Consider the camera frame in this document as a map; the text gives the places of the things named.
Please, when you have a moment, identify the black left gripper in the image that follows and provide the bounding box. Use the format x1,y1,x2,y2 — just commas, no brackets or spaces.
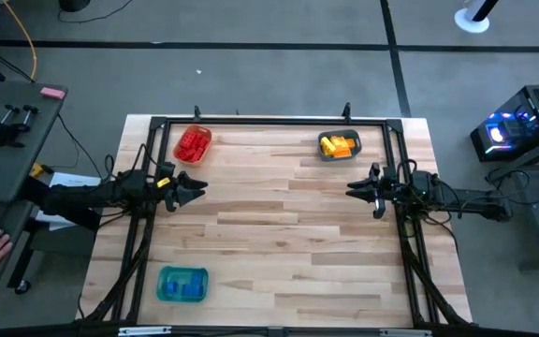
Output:
155,162,209,212

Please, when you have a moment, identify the black desk leg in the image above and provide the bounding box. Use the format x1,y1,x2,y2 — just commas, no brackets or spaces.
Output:
6,224,36,289

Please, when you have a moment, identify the black aluminium frame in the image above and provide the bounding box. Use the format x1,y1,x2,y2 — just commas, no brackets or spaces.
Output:
109,115,444,329

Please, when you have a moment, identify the yellow black small device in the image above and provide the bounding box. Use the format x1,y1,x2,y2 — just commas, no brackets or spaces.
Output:
29,162,55,183

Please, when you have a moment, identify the dark grey plastic bin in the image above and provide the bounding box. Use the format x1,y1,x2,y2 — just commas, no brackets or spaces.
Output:
317,129,363,163

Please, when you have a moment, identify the white paper sheet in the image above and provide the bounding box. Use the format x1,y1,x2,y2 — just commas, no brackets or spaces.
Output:
34,170,103,231

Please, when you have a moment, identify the silver metal bracket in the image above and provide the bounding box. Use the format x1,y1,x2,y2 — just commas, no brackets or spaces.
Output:
378,328,433,337
117,325,173,337

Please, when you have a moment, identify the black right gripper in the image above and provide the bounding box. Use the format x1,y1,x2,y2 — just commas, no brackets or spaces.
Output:
346,162,397,220

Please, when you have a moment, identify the teal plastic bin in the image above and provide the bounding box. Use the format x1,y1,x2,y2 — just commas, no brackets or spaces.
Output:
155,265,211,304

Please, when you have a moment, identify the black round base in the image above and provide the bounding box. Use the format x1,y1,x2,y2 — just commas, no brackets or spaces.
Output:
58,0,92,13

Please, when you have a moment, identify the yellow hanging cable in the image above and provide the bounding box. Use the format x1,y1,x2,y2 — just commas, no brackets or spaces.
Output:
1,0,39,81

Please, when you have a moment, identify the pink rectangular sponge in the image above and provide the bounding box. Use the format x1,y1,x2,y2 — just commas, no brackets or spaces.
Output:
39,86,67,100

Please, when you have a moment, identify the black desk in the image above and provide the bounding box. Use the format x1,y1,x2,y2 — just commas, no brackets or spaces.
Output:
0,79,69,319

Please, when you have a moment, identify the orange plastic bin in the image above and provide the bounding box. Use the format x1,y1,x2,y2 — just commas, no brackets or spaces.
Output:
172,124,213,168

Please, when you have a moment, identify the black diagonal frame brace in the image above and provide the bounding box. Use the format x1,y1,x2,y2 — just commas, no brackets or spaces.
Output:
402,242,472,327
81,233,152,324

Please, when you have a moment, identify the black crossbar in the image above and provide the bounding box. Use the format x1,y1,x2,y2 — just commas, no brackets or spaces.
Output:
0,320,539,337

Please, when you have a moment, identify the black clamp bracket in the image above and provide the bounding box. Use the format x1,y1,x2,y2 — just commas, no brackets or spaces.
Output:
0,103,41,149

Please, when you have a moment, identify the white round stand base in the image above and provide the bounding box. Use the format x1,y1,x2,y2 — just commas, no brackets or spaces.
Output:
454,0,503,35

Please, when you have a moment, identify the thin black cable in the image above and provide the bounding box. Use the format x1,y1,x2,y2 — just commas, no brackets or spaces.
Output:
57,0,134,24
56,113,107,183

